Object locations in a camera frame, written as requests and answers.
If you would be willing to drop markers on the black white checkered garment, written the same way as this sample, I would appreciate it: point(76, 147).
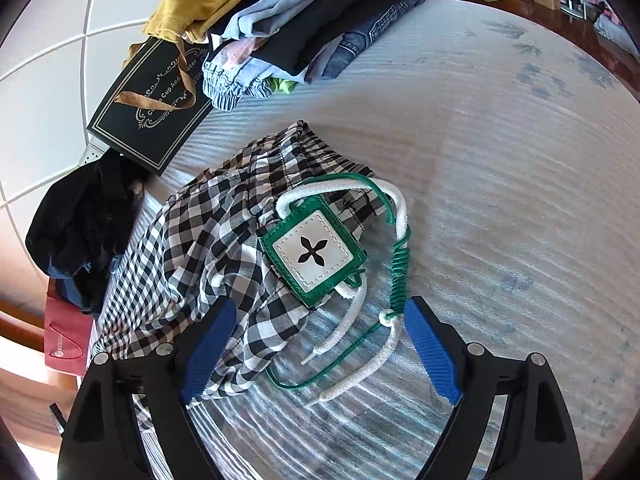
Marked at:
point(220, 240)

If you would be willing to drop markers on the black gift box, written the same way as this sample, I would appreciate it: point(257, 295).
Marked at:
point(150, 110)

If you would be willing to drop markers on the pile of folded clothes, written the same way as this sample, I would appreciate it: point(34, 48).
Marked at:
point(310, 35)

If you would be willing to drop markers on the red cloth item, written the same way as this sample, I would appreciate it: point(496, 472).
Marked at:
point(67, 330)

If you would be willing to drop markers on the patterned bed sheet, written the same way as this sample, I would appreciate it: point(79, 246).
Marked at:
point(500, 185)

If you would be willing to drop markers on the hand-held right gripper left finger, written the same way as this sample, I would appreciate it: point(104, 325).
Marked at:
point(210, 345)

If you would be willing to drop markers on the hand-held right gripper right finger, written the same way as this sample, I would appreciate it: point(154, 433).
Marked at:
point(431, 345)

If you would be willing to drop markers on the black crumpled garment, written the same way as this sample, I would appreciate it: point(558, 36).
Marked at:
point(82, 225)

